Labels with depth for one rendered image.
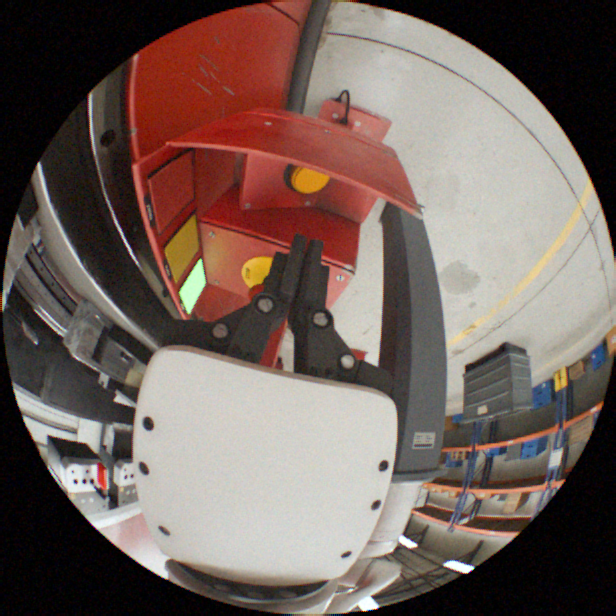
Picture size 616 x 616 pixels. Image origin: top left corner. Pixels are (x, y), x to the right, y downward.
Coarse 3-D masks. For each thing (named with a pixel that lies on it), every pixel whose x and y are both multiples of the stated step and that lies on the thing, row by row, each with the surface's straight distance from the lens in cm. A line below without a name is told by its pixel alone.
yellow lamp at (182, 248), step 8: (192, 216) 20; (192, 224) 20; (184, 232) 19; (192, 232) 21; (176, 240) 19; (184, 240) 20; (192, 240) 21; (168, 248) 18; (176, 248) 19; (184, 248) 20; (192, 248) 22; (168, 256) 18; (176, 256) 19; (184, 256) 21; (192, 256) 22; (176, 264) 20; (184, 264) 21; (176, 272) 20; (176, 280) 21
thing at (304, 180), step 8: (296, 168) 20; (304, 168) 20; (296, 176) 20; (304, 176) 21; (312, 176) 21; (320, 176) 21; (328, 176) 22; (296, 184) 21; (304, 184) 21; (312, 184) 21; (320, 184) 22; (304, 192) 22; (312, 192) 22
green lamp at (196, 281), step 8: (200, 264) 25; (192, 272) 23; (200, 272) 25; (192, 280) 24; (200, 280) 26; (184, 288) 23; (192, 288) 25; (200, 288) 27; (184, 296) 23; (192, 296) 25; (192, 304) 26
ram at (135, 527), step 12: (108, 504) 67; (132, 504) 73; (96, 516) 62; (108, 516) 66; (132, 516) 77; (108, 528) 69; (120, 528) 74; (132, 528) 80; (144, 528) 88; (120, 540) 78; (132, 540) 85; (144, 540) 93; (132, 552) 90; (144, 552) 99; (156, 552) 111; (144, 564) 105; (156, 564) 118
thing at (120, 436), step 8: (120, 424) 60; (112, 432) 59; (120, 432) 60; (128, 432) 63; (112, 440) 59; (120, 440) 61; (128, 440) 64; (112, 448) 60; (120, 448) 63; (128, 448) 65
